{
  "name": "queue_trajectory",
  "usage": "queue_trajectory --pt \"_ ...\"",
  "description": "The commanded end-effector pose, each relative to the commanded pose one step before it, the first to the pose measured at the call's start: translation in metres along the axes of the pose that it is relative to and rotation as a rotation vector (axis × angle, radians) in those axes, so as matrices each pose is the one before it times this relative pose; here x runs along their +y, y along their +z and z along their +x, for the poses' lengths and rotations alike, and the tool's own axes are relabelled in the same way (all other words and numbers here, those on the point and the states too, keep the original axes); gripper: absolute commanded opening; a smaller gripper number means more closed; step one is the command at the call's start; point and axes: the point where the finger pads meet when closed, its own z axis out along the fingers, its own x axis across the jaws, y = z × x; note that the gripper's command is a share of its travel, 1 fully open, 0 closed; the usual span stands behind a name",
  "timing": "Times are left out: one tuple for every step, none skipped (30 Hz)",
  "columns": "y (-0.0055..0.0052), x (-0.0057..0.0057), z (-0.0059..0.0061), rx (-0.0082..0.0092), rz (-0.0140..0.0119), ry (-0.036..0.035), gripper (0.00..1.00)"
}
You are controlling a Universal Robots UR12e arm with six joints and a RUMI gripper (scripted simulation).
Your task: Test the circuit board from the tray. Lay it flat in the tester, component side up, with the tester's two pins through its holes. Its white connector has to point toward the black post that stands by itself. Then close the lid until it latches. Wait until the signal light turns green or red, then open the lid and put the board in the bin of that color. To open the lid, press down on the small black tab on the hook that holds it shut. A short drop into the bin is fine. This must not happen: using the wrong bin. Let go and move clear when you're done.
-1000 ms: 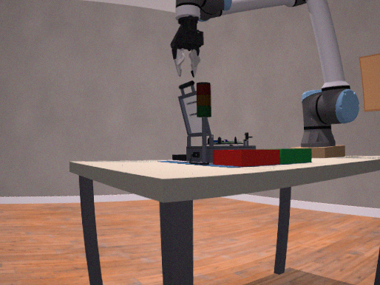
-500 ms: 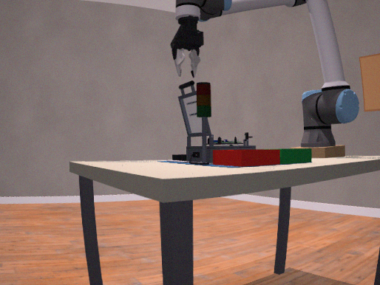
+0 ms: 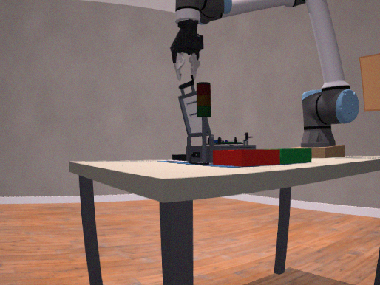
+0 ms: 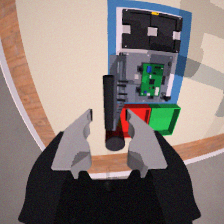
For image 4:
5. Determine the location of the red bin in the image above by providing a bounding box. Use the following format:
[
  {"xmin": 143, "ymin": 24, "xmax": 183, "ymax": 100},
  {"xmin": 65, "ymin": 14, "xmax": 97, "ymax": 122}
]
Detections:
[{"xmin": 120, "ymin": 104, "xmax": 151, "ymax": 138}]

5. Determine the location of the green circuit board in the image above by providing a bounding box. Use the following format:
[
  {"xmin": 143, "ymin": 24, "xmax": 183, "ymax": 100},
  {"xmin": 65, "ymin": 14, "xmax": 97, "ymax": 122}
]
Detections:
[{"xmin": 140, "ymin": 64, "xmax": 164, "ymax": 96}]

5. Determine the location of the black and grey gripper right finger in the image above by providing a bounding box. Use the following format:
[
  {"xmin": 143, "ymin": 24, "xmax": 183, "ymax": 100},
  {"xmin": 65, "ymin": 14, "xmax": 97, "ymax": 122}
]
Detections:
[{"xmin": 125, "ymin": 108, "xmax": 201, "ymax": 221}]

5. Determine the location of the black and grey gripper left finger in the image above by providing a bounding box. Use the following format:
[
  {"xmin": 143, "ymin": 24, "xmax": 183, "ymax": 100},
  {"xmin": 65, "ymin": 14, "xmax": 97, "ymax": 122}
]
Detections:
[{"xmin": 18, "ymin": 108, "xmax": 92, "ymax": 224}]

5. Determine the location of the green bin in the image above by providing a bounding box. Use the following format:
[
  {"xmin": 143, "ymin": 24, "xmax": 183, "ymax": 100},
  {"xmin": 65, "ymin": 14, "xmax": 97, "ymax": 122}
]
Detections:
[{"xmin": 148, "ymin": 104, "xmax": 181, "ymax": 136}]

